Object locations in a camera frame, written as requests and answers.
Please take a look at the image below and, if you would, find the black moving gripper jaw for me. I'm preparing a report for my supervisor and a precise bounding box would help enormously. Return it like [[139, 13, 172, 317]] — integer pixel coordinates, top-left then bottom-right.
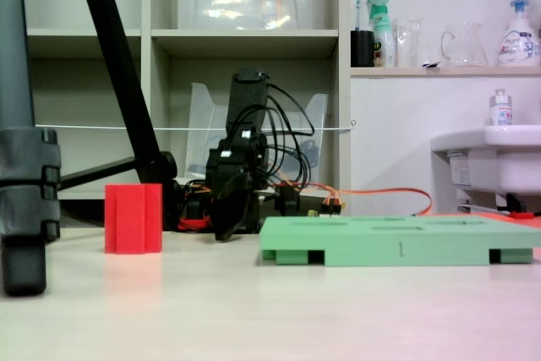
[[213, 171, 254, 242]]

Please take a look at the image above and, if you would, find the red cross columnar block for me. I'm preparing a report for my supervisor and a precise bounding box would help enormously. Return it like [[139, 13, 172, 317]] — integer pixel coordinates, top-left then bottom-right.
[[104, 183, 164, 255]]

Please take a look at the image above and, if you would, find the green shape hole board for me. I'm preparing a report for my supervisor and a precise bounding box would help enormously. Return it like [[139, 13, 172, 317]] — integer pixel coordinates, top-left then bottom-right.
[[258, 215, 541, 268]]

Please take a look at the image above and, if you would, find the flat orange block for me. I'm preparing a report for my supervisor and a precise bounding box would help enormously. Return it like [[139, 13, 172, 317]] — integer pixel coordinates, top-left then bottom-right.
[[434, 210, 541, 222]]

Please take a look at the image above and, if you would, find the red table clamp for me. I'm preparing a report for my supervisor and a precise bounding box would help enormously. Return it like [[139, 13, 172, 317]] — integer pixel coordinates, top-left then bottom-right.
[[178, 215, 211, 232]]

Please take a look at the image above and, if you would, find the clear plastic document tray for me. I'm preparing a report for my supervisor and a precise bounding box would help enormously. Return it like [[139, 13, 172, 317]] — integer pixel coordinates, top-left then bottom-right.
[[184, 81, 330, 187]]

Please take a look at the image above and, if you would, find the motor driver circuit board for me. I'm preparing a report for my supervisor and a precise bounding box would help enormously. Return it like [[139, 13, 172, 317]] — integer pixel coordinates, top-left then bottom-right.
[[304, 194, 346, 216]]

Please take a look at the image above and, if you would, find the black tripod brace strut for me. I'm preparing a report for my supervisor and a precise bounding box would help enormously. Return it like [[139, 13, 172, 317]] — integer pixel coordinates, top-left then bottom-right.
[[57, 156, 143, 191]]

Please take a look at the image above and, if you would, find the black tripod leg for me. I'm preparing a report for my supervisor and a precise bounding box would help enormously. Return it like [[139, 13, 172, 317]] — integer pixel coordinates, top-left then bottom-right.
[[0, 0, 63, 298], [71, 0, 177, 187]]

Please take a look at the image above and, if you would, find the black cup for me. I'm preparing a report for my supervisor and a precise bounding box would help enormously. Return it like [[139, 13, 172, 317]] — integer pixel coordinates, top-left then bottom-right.
[[350, 30, 376, 68]]

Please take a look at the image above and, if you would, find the beige shelf unit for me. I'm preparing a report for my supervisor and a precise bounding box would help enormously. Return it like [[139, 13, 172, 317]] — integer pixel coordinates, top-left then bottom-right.
[[19, 0, 352, 210]]

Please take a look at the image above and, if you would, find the green spray bottle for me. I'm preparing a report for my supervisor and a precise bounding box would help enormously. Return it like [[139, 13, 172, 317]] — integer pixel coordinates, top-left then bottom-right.
[[366, 0, 396, 68]]

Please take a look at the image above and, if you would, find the clear glass beaker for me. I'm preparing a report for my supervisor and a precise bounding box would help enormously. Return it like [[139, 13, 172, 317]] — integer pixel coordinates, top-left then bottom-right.
[[391, 17, 424, 68]]

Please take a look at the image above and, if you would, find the clear glass pitcher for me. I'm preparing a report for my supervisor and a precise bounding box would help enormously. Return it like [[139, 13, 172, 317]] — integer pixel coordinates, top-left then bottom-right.
[[440, 21, 488, 68]]

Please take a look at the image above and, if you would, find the white sink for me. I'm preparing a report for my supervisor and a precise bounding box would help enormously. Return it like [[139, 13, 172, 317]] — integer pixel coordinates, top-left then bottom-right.
[[429, 123, 541, 215]]

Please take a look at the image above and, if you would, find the small clear sanitiser bottle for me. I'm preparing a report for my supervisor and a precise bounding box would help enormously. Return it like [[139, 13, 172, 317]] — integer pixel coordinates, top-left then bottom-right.
[[489, 89, 515, 128]]

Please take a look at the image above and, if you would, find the white foam soap bottle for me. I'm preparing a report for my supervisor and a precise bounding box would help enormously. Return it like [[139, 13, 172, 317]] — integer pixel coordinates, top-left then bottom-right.
[[497, 0, 541, 68]]

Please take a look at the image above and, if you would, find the black servo cable loop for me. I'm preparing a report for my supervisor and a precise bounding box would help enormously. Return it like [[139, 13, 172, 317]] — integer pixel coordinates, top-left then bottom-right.
[[253, 81, 317, 187]]

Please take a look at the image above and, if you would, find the thin white cord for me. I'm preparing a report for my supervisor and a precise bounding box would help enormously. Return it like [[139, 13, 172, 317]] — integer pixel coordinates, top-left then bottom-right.
[[33, 119, 358, 132]]

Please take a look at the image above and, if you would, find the thin orange cable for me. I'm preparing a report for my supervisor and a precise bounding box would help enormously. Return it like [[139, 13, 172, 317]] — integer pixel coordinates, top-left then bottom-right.
[[295, 182, 434, 216]]

